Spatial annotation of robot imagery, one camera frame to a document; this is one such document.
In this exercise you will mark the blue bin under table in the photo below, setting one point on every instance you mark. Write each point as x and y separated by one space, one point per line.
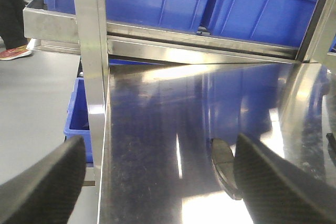
77 122

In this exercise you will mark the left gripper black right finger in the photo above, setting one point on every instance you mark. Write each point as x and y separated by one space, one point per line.
276 191

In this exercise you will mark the brake pad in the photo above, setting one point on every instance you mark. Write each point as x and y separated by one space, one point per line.
223 164
331 145

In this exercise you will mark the stainless steel roller rack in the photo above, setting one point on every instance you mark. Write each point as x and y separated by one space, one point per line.
89 34

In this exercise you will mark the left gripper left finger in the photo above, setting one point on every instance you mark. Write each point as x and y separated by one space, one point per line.
46 192

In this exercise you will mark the right blue plastic bin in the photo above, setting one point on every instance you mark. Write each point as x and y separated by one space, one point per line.
280 22

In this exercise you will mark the person leg red shoe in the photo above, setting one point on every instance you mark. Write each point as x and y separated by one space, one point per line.
12 30

